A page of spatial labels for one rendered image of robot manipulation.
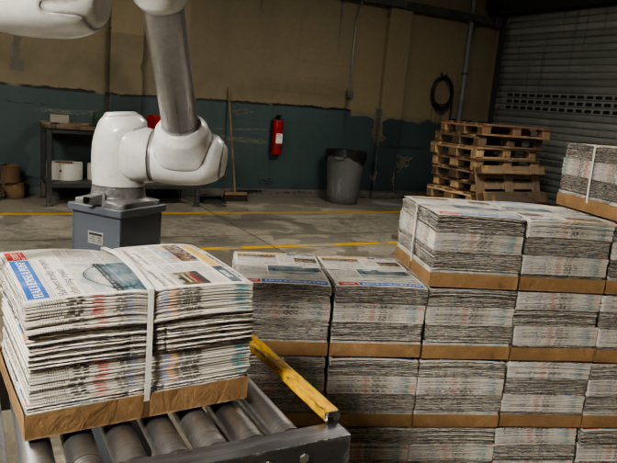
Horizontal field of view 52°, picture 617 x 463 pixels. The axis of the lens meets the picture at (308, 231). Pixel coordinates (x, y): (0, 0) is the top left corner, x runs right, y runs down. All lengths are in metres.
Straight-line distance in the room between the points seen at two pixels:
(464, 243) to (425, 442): 0.65
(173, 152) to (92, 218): 0.33
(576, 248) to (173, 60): 1.31
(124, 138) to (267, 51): 7.15
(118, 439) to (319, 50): 8.49
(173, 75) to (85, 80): 6.61
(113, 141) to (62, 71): 6.35
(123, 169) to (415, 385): 1.09
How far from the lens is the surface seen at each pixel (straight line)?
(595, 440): 2.41
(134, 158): 1.88
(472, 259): 1.97
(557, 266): 2.10
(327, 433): 1.12
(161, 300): 1.05
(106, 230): 1.92
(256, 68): 8.89
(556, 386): 2.25
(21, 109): 8.18
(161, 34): 1.60
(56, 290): 1.04
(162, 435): 1.09
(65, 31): 1.00
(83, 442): 1.08
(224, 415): 1.17
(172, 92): 1.70
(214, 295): 1.08
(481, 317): 2.04
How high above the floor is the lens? 1.34
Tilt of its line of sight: 11 degrees down
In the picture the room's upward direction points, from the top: 5 degrees clockwise
